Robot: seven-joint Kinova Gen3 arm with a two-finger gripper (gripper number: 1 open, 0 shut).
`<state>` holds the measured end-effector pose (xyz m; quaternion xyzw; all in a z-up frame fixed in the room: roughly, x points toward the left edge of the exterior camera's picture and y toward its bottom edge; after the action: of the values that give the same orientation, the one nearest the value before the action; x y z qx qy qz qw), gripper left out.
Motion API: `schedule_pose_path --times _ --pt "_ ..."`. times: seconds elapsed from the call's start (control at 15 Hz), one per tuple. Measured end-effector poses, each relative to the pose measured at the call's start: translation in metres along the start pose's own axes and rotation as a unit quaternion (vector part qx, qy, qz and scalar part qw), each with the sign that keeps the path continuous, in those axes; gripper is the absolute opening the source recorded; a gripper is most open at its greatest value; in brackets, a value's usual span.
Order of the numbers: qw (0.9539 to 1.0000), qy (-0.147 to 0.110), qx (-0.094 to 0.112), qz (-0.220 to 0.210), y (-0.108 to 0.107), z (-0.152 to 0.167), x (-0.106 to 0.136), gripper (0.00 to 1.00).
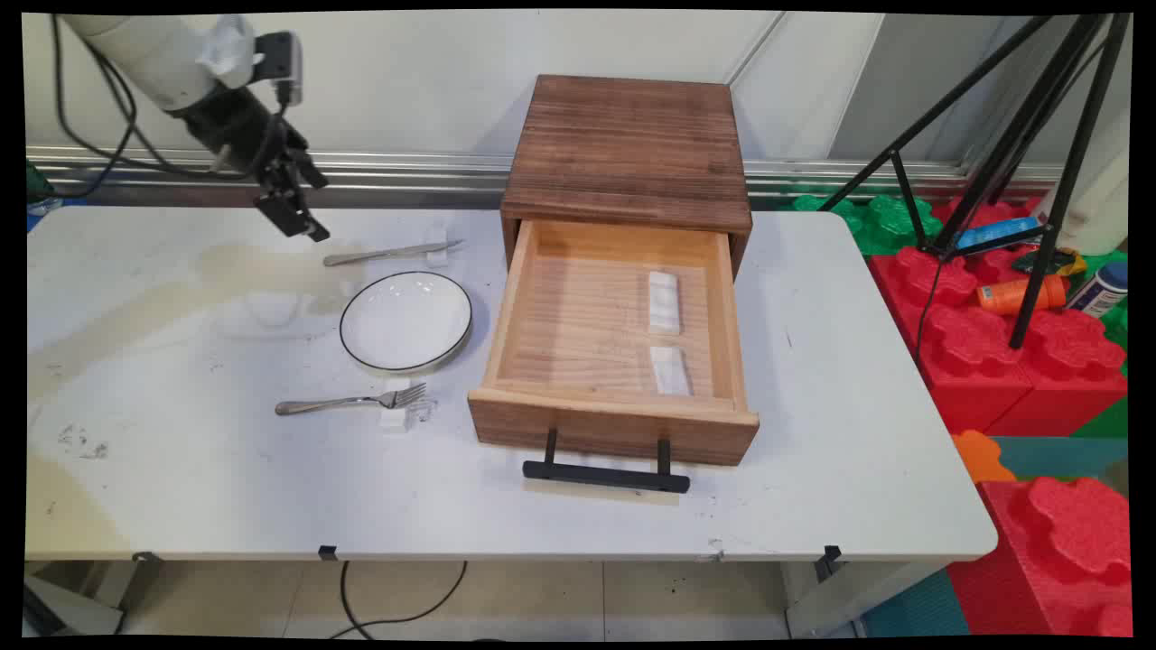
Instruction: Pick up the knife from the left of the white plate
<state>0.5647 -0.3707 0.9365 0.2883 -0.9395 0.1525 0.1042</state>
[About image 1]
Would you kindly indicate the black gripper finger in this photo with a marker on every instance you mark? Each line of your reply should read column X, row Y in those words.
column 291, row 209
column 305, row 162

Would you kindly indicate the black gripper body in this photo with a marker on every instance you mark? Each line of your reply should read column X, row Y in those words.
column 230, row 122

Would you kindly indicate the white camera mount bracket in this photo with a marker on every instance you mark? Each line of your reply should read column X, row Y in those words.
column 226, row 50

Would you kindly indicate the green object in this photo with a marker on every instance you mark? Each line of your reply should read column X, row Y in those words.
column 36, row 185

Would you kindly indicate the large red foam block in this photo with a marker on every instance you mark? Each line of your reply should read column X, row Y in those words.
column 966, row 361

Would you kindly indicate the white table leg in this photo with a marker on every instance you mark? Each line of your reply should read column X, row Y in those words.
column 840, row 600

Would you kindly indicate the light wooden drawer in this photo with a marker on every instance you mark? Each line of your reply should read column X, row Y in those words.
column 587, row 316

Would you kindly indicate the green foam block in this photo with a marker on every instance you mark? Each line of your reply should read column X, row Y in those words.
column 880, row 224

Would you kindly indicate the blue flat package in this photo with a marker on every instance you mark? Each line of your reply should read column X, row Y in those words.
column 993, row 233

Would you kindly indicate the black tripod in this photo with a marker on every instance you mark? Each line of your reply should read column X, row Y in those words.
column 1039, row 262

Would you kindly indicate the orange foam block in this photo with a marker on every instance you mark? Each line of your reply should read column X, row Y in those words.
column 980, row 456

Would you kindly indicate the white and blue bottle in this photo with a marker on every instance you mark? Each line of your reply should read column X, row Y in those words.
column 1100, row 291

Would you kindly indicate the silver fork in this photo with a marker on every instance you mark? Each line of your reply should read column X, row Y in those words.
column 343, row 403

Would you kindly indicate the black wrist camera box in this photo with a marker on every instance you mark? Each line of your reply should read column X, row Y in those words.
column 280, row 63

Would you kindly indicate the silver table knife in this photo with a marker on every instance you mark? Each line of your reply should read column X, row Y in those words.
column 379, row 254

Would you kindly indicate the yellow black packet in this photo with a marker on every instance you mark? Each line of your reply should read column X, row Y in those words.
column 1070, row 262

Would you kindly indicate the orange bottle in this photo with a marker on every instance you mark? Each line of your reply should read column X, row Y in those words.
column 998, row 296

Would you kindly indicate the white plate black rim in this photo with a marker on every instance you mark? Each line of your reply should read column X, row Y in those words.
column 405, row 321

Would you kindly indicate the small white rest block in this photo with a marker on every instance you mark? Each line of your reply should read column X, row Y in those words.
column 437, row 258
column 394, row 420

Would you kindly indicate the black table clip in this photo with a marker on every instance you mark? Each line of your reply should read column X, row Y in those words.
column 829, row 558
column 328, row 552
column 146, row 557

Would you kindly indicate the white plain cutlery rest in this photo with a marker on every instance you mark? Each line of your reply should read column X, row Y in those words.
column 670, row 372

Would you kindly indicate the metal wall rail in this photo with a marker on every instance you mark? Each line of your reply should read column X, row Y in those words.
column 406, row 171

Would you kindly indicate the white notched cutlery rest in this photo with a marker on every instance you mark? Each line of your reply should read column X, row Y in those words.
column 664, row 302

